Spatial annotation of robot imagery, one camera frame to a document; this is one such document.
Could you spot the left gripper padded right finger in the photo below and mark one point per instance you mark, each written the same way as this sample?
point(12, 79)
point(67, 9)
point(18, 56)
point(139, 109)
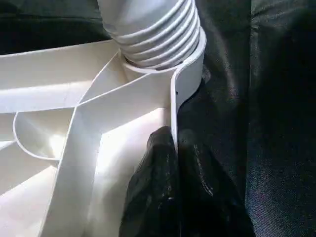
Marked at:
point(207, 207)

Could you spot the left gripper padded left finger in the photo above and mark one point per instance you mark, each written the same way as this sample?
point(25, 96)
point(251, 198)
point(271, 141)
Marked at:
point(153, 197)

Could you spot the white plastic table leg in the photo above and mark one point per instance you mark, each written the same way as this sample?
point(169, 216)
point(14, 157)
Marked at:
point(148, 24)

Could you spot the black work mat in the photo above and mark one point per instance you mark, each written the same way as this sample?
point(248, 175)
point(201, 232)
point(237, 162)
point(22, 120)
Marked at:
point(276, 98)

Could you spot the white plastic table top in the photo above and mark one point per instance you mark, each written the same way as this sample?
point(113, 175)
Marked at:
point(49, 74)

